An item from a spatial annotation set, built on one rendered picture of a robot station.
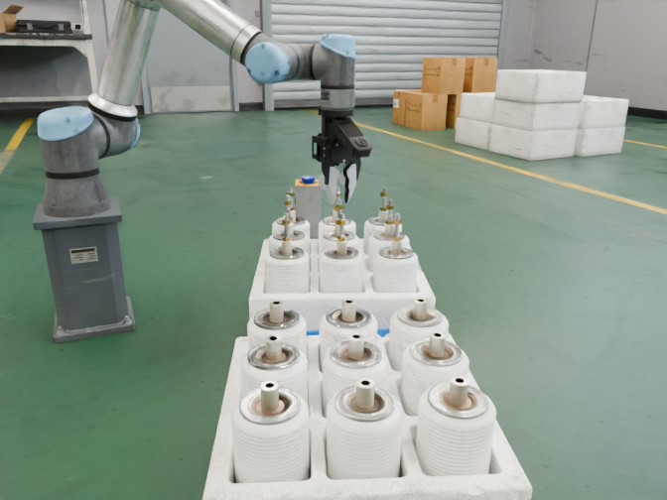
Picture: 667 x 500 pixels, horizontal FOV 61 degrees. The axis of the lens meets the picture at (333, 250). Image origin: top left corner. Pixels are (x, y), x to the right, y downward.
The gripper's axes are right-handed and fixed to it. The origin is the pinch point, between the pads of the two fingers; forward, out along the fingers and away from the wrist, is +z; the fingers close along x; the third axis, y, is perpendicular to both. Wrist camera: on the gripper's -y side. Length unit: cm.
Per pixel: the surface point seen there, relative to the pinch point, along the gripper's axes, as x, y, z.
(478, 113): -243, 182, 11
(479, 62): -320, 257, -22
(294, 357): 37, -42, 9
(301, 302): 17.6, -11.5, 17.0
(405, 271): -2.9, -20.1, 11.6
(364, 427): 37, -59, 9
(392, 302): 1.3, -21.4, 17.2
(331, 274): 10.4, -11.7, 12.3
